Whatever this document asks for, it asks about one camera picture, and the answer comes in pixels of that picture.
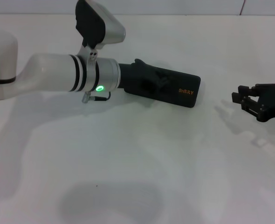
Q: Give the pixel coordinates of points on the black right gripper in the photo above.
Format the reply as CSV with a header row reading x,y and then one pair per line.
x,y
272,100

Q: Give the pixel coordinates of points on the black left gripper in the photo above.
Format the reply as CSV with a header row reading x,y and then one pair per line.
x,y
132,77

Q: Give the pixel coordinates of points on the black glasses case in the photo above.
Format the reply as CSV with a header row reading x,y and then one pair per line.
x,y
184,81

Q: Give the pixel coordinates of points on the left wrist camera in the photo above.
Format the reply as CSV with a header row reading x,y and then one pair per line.
x,y
93,23

